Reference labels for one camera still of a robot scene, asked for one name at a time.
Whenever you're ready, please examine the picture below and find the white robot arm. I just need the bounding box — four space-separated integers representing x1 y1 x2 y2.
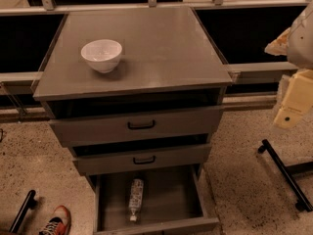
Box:
265 1 313 129

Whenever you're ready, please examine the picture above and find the metal window railing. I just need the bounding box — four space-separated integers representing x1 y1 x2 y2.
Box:
1 0 306 121

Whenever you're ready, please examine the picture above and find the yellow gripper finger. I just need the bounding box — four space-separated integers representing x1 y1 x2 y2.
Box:
264 28 291 56
274 70 313 129

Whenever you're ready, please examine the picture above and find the middle grey drawer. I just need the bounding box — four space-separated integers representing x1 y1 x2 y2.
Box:
73 144 211 175

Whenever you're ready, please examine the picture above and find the bottom grey open drawer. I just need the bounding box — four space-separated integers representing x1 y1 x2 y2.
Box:
93 165 218 235

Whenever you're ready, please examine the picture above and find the grey metal drawer cabinet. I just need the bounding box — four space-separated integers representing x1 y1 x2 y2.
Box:
32 6 233 235

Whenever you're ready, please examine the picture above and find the black drawer handle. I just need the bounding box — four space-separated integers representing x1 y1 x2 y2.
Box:
133 156 156 165
127 120 156 130

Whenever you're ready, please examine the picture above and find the red and white sneaker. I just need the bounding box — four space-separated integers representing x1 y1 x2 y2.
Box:
38 206 71 235

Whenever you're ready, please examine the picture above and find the black top drawer handle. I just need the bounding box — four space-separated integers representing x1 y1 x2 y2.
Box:
127 120 156 130

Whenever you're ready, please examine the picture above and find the black stand leg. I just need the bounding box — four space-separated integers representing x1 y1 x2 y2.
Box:
257 139 313 212
9 190 37 233

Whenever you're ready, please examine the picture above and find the black stand leg left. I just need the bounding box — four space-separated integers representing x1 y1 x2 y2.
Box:
9 190 37 233

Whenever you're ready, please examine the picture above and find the clear plastic water bottle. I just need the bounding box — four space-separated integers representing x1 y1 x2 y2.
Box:
128 178 144 222

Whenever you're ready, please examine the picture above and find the white ceramic bowl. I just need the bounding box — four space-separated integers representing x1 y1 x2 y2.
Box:
80 39 122 73

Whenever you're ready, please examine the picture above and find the black middle drawer handle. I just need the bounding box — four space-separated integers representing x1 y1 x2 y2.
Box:
133 156 156 165

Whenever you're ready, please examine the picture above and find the top grey drawer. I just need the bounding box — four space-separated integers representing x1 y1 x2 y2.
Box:
50 107 223 147

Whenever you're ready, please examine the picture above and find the black stand leg right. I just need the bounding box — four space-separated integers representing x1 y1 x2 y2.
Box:
257 139 313 212

